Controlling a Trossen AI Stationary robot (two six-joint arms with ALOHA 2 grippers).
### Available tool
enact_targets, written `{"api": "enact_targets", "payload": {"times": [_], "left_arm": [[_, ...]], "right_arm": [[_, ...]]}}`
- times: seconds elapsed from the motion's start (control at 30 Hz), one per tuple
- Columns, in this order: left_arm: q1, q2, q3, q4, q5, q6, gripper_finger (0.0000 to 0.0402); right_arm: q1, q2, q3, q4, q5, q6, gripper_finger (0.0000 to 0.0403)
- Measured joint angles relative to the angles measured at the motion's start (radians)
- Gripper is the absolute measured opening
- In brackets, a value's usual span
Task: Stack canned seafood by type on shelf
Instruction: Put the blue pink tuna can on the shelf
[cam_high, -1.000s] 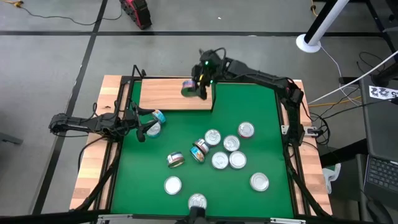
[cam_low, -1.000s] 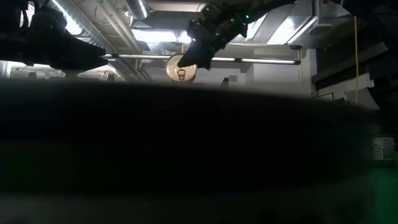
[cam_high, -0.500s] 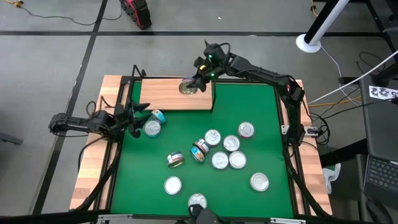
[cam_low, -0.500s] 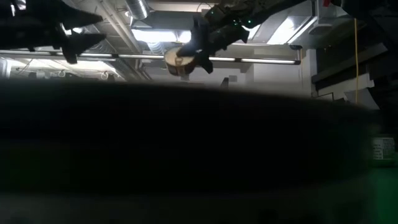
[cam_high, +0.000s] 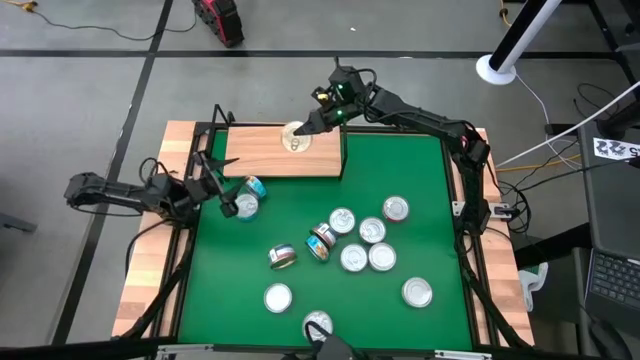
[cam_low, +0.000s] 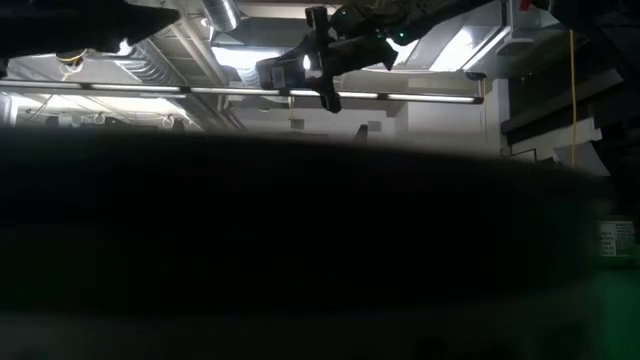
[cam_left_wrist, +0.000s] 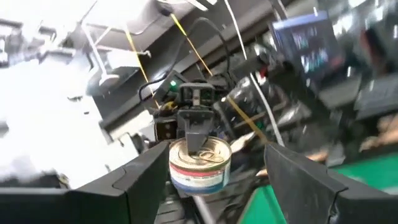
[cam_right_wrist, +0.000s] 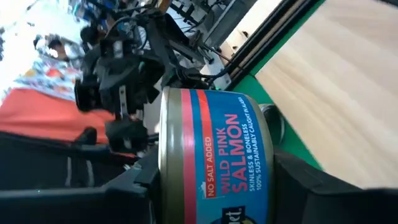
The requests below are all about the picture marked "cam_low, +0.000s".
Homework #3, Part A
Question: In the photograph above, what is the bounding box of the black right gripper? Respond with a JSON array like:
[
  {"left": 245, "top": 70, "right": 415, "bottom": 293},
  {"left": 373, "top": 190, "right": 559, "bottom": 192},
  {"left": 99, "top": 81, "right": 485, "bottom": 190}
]
[{"left": 256, "top": 5, "right": 400, "bottom": 114}]

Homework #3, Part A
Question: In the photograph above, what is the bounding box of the long linear ceiling light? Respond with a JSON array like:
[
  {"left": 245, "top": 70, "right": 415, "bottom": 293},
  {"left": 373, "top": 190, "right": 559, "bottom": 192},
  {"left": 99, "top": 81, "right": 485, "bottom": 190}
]
[{"left": 0, "top": 78, "right": 485, "bottom": 105}]

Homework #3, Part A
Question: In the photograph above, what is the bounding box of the green table mat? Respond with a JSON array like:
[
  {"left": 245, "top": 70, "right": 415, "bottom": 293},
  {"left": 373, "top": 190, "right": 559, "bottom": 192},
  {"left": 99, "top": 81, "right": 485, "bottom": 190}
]
[{"left": 592, "top": 262, "right": 640, "bottom": 360}]

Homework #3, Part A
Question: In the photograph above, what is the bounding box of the silver round ceiling duct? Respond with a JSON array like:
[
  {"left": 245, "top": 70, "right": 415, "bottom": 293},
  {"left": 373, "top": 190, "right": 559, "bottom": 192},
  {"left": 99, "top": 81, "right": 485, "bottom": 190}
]
[{"left": 199, "top": 0, "right": 242, "bottom": 34}]

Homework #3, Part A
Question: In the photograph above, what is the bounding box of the black yellow cord reel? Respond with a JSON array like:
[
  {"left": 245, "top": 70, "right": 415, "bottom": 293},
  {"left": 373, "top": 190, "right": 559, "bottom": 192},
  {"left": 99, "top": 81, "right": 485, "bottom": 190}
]
[{"left": 54, "top": 48, "right": 90, "bottom": 69}]

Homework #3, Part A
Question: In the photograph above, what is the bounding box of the black wall beam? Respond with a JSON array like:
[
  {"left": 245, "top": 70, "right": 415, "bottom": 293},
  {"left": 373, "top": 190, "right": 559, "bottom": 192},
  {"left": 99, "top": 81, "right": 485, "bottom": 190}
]
[{"left": 501, "top": 67, "right": 626, "bottom": 147}]

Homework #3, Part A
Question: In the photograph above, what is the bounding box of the yellow hanging power cable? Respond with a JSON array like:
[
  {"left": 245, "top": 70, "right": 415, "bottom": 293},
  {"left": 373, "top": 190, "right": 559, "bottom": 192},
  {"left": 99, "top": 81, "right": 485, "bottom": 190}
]
[{"left": 568, "top": 28, "right": 577, "bottom": 169}]

